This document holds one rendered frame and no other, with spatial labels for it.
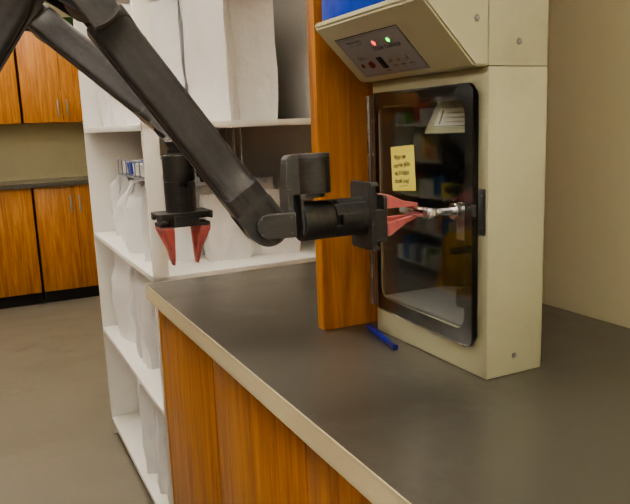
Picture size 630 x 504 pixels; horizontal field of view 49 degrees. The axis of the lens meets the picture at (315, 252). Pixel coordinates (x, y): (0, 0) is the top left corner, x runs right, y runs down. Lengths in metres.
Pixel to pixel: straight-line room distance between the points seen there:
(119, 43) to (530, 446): 0.72
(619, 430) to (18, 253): 5.28
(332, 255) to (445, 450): 0.56
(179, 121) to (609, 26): 0.86
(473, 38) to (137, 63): 0.46
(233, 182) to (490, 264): 0.40
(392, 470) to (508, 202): 0.45
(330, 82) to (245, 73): 1.04
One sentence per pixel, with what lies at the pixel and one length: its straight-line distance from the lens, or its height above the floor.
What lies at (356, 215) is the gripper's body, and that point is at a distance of 1.01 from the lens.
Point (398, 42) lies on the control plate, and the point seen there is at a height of 1.46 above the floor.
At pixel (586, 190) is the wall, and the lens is 1.50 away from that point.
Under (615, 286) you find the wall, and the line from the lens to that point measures 1.47.
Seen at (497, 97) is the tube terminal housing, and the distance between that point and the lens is 1.05.
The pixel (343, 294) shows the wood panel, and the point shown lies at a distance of 1.36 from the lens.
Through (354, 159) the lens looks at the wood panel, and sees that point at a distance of 1.34.
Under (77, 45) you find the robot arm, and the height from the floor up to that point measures 1.50.
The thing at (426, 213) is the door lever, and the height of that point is 1.20.
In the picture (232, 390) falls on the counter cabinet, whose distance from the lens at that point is 1.37.
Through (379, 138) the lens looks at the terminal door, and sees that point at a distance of 1.26.
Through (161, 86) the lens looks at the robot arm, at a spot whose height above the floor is 1.39.
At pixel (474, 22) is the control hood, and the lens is 1.03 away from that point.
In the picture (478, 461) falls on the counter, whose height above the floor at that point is 0.94.
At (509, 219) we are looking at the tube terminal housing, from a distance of 1.07.
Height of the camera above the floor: 1.34
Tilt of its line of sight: 10 degrees down
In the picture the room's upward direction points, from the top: 2 degrees counter-clockwise
